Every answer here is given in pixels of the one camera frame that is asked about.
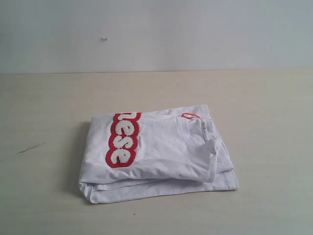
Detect orange ribbon tag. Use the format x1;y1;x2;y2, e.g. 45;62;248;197
181;112;201;119

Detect white t-shirt red lettering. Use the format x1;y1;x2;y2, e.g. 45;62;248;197
79;105;239;204

